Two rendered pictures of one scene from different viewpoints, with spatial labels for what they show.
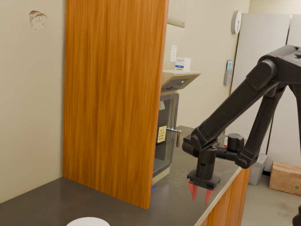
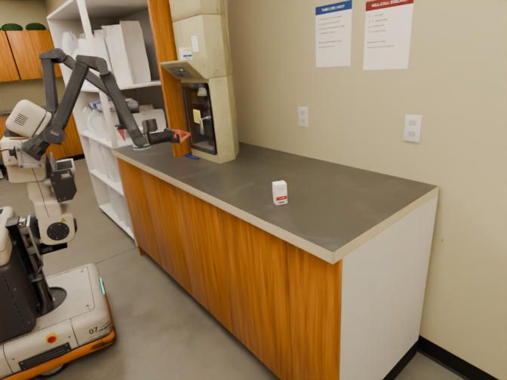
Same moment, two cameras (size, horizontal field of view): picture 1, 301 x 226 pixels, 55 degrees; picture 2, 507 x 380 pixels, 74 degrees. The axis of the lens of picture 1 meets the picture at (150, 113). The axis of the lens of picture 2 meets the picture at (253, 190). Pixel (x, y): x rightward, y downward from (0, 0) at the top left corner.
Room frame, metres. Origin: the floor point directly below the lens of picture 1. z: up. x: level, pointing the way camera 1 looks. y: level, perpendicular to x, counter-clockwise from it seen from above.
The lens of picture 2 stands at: (2.38, -1.76, 1.50)
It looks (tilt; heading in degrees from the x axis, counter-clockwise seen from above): 22 degrees down; 113
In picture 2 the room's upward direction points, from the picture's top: 5 degrees counter-clockwise
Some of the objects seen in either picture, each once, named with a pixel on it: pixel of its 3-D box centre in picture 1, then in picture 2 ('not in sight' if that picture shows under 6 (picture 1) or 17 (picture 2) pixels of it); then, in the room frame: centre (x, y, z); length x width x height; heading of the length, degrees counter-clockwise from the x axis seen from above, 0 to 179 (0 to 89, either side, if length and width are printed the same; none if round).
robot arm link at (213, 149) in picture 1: (205, 153); not in sight; (0.92, -0.20, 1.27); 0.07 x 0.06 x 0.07; 35
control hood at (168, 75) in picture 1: (176, 81); (183, 70); (1.32, -0.11, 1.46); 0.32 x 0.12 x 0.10; 151
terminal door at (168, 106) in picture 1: (161, 136); (198, 118); (1.34, -0.06, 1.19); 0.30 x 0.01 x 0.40; 151
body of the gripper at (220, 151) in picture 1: (219, 152); (165, 136); (1.30, -0.34, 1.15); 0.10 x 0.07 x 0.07; 151
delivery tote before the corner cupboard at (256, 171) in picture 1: (240, 164); not in sight; (3.75, -1.31, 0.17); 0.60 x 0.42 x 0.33; 59
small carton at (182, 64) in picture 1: (182, 64); (185, 53); (1.36, -0.13, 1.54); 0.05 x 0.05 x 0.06; 50
